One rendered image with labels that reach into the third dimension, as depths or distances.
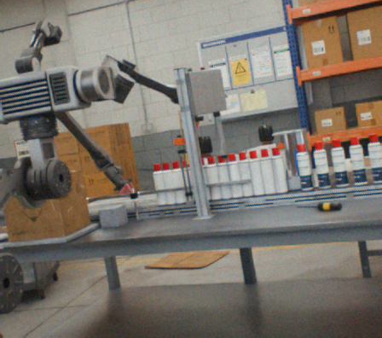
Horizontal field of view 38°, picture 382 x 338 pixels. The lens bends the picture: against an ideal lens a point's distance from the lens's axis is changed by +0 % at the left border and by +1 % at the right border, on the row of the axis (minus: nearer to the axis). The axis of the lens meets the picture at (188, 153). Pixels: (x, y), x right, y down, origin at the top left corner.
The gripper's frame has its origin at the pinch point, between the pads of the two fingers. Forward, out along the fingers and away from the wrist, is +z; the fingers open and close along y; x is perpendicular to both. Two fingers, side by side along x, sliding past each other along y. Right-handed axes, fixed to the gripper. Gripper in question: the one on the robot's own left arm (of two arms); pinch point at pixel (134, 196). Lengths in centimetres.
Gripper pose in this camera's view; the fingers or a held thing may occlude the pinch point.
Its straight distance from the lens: 279.8
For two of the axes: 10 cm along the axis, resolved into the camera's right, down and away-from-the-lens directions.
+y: 3.8, -1.2, 9.2
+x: -6.0, 7.2, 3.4
